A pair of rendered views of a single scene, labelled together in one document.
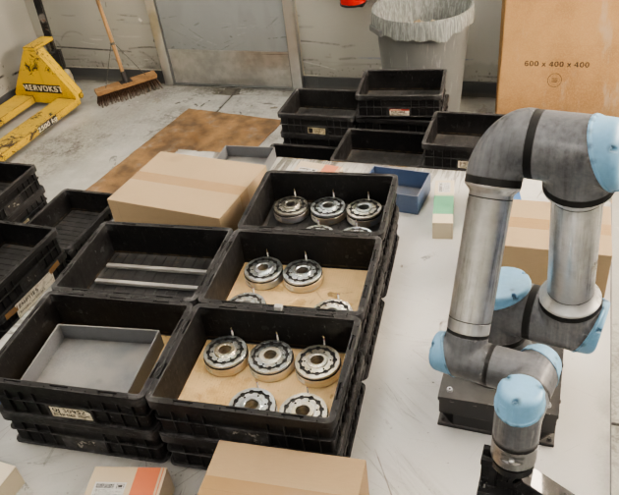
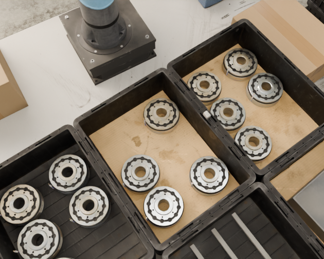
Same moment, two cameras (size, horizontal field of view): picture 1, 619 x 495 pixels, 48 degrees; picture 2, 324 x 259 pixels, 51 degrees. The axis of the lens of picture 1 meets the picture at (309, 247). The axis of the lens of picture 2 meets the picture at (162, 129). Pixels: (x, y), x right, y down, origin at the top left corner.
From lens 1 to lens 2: 1.59 m
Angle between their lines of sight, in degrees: 73
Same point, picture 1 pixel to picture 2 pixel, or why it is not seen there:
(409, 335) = not seen: hidden behind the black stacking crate
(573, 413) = not seen: hidden behind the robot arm
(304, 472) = (266, 32)
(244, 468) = (294, 55)
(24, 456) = not seen: outside the picture
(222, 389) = (269, 125)
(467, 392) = (141, 29)
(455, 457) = (166, 37)
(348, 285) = (119, 141)
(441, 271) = (27, 144)
